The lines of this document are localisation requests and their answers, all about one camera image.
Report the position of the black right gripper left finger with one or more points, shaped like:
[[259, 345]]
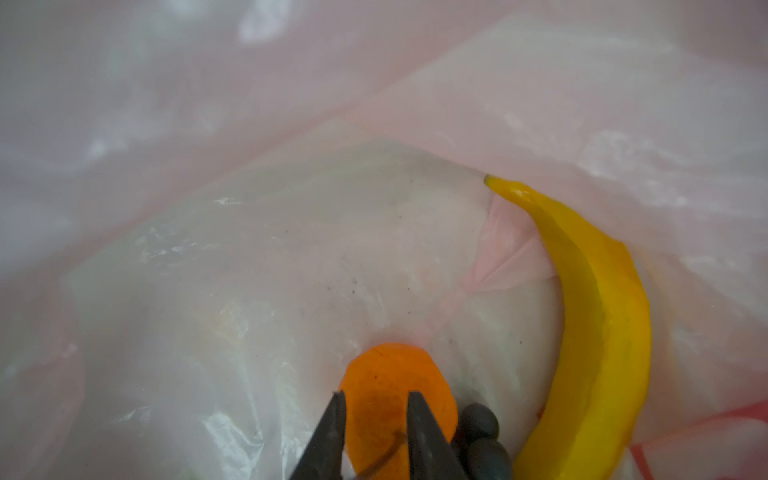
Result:
[[322, 457]]

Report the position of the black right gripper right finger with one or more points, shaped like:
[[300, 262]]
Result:
[[430, 455]]

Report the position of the fake orange tangerine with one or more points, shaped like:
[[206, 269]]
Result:
[[376, 385]]

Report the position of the pink printed plastic bag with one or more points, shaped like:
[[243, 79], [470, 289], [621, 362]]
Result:
[[209, 208]]

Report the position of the fake dark grape bunch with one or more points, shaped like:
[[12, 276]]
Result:
[[476, 445]]

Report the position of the fake yellow banana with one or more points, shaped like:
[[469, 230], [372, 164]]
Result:
[[602, 376]]

